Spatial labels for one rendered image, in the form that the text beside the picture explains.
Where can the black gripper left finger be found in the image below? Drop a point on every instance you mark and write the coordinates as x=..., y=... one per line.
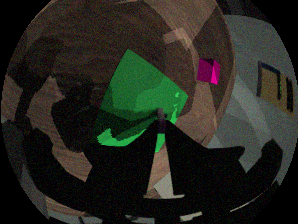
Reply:
x=136, y=158

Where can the small magenta block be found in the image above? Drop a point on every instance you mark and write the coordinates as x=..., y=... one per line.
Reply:
x=209, y=71

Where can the dark grey panel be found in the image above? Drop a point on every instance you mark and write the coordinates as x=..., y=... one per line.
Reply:
x=165, y=188

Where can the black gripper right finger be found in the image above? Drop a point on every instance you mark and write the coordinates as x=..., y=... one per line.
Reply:
x=188, y=159

